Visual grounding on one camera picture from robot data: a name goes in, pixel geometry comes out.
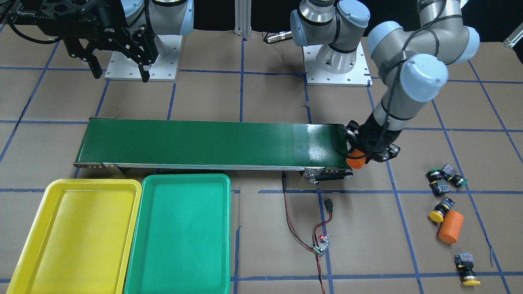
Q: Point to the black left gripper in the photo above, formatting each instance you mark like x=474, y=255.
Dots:
x=372, y=134

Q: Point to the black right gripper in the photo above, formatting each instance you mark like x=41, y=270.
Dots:
x=109, y=21

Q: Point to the orange 4680 battery cylinder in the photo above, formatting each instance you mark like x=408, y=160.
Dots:
x=356, y=163

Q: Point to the plain orange cylinder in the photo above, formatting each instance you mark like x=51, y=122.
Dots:
x=451, y=226

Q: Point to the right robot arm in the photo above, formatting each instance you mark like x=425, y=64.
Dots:
x=170, y=20

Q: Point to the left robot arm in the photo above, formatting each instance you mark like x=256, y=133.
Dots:
x=412, y=64

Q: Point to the green conveyor belt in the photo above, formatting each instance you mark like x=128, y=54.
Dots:
x=317, y=151

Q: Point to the green push button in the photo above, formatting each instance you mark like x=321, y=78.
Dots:
x=450, y=175
x=438, y=185

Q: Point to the small circuit board red LED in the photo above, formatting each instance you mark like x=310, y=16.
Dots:
x=321, y=245

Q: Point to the yellow plastic tray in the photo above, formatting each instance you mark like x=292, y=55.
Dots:
x=80, y=239

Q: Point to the green plastic tray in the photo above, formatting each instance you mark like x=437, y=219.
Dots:
x=181, y=243

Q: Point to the aluminium frame post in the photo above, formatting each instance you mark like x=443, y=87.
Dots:
x=243, y=10

